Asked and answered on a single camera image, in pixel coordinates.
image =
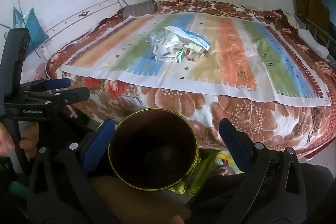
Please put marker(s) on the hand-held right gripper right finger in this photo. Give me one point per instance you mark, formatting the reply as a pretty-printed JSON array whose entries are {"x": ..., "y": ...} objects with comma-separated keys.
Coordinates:
[{"x": 233, "y": 145}]

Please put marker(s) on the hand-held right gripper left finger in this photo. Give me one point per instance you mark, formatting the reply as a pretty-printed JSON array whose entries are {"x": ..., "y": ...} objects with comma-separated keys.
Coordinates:
[{"x": 98, "y": 145}]

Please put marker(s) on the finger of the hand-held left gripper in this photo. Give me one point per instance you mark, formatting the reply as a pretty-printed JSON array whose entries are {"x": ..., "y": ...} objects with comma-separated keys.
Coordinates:
[
  {"x": 56, "y": 83},
  {"x": 76, "y": 95}
]

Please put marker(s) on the dark bin with gold rim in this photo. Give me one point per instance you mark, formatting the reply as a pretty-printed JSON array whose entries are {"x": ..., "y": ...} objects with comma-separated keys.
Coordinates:
[{"x": 152, "y": 150}]

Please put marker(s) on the clear plastic bag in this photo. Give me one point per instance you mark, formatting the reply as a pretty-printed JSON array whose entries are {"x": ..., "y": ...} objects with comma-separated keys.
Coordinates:
[{"x": 155, "y": 36}]

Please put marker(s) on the green and white medicine box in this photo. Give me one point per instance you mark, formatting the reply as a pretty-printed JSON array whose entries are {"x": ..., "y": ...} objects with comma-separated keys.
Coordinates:
[{"x": 170, "y": 56}]

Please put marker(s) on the pale yellow paper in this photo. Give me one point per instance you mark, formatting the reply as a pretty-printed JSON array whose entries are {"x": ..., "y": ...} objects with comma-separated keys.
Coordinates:
[{"x": 194, "y": 48}]

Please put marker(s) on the white tissue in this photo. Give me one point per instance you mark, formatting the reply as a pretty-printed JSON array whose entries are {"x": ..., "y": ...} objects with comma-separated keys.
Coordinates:
[{"x": 170, "y": 44}]

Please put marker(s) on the white and blue plastic package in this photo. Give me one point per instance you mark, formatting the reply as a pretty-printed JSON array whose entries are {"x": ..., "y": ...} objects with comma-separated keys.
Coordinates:
[{"x": 194, "y": 37}]

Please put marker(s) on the person's left hand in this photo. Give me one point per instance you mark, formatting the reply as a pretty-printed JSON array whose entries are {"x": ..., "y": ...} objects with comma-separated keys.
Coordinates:
[{"x": 29, "y": 137}]

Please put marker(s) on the colourful cartoon foam tile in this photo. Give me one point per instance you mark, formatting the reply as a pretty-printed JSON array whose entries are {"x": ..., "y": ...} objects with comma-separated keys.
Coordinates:
[{"x": 227, "y": 161}]

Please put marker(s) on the blue hanging bag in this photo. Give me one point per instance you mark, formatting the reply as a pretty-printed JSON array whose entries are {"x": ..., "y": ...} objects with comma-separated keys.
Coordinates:
[{"x": 32, "y": 27}]

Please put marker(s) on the brown floral blanket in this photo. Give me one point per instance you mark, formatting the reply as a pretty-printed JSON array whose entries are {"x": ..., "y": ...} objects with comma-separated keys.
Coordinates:
[{"x": 170, "y": 100}]

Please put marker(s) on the striped pastel mat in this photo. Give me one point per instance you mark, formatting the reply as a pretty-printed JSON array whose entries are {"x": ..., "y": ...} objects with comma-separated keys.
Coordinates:
[{"x": 236, "y": 61}]

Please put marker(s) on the grey ribbed pillow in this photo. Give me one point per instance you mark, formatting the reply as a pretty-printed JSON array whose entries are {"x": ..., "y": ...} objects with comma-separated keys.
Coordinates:
[{"x": 139, "y": 8}]

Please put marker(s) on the white cloth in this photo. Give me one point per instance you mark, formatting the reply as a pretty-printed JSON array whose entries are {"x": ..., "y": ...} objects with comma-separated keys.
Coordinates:
[{"x": 313, "y": 41}]

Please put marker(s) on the metal rack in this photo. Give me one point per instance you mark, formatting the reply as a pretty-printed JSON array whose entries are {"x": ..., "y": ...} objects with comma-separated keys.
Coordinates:
[{"x": 315, "y": 29}]

